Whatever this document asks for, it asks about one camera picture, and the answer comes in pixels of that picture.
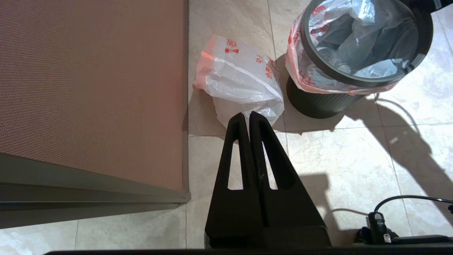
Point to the black round trash bin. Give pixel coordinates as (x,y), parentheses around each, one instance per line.
(318,104)

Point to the fresh white plastic bag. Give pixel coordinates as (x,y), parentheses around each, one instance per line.
(240,81)

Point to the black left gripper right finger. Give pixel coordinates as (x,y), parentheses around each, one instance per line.
(293,212)

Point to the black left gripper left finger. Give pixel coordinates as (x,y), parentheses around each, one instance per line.
(233,212)

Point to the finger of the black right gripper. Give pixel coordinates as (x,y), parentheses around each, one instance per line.
(424,5)

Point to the used translucent trash bag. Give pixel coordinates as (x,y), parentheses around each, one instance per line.
(357,35)

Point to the brown textured partition panel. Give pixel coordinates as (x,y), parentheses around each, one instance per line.
(88,88)

